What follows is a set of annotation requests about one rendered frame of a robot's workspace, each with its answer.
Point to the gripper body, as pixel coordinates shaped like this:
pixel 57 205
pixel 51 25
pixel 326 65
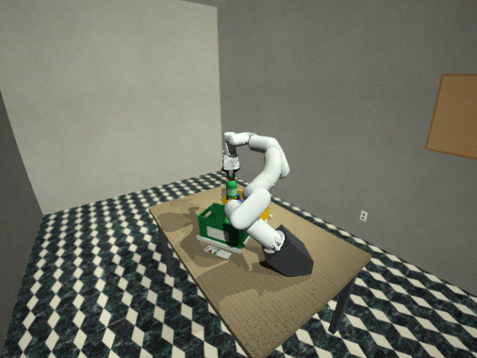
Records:
pixel 230 162

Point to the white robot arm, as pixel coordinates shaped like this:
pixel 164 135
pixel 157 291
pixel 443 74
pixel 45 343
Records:
pixel 242 214

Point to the white paper pick list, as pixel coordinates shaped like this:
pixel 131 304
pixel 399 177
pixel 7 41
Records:
pixel 218 252

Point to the yellow plastic crate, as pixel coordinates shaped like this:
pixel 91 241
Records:
pixel 264 216

